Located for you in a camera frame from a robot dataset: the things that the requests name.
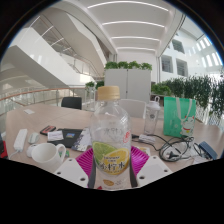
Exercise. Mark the black notebook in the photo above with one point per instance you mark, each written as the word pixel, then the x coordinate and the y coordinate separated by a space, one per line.
pixel 71 140

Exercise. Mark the grey computer mouse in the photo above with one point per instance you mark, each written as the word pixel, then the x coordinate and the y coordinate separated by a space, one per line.
pixel 33 138

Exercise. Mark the white computer mouse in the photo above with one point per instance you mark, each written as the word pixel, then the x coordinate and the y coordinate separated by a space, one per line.
pixel 30 150

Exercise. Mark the clear shaker bottle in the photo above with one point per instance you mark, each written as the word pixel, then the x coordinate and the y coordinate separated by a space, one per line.
pixel 152 116

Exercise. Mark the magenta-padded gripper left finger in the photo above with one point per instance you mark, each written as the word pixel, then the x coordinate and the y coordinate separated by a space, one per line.
pixel 71 170

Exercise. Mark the black and red phone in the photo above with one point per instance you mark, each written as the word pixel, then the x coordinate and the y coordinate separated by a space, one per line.
pixel 48 130

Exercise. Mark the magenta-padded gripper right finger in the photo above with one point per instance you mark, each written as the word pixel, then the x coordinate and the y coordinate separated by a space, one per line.
pixel 151 170

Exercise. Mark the white card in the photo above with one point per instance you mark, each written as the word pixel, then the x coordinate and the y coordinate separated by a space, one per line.
pixel 55 135

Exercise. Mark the white paper slip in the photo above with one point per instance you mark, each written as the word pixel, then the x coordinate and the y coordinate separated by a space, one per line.
pixel 29 111

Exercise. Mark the green plant hedge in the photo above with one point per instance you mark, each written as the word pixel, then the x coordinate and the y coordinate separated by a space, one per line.
pixel 193 90

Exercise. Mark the white chair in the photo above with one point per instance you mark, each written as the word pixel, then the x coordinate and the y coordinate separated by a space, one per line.
pixel 133 108

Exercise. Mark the small potted plants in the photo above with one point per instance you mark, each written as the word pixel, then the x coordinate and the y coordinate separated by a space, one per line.
pixel 90 87

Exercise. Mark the white power adapter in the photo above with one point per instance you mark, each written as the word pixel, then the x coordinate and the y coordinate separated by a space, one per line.
pixel 146 138

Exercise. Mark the green tote bag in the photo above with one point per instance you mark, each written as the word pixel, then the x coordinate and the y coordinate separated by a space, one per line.
pixel 175 116

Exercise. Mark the patterned pamphlet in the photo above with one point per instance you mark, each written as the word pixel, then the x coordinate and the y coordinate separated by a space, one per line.
pixel 81 140

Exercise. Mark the white power strip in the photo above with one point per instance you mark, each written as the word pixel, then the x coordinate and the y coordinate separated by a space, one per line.
pixel 20 140

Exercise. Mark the black office chair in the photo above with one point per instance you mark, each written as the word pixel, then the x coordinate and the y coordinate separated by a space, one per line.
pixel 71 102

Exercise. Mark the white planter cabinet with plants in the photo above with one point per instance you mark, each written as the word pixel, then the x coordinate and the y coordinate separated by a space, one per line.
pixel 128 83

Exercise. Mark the white ceramic mug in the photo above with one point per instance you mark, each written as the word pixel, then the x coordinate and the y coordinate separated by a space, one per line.
pixel 46 156

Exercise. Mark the clear lemon drink bottle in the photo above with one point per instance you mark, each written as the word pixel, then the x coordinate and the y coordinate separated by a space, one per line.
pixel 110 126

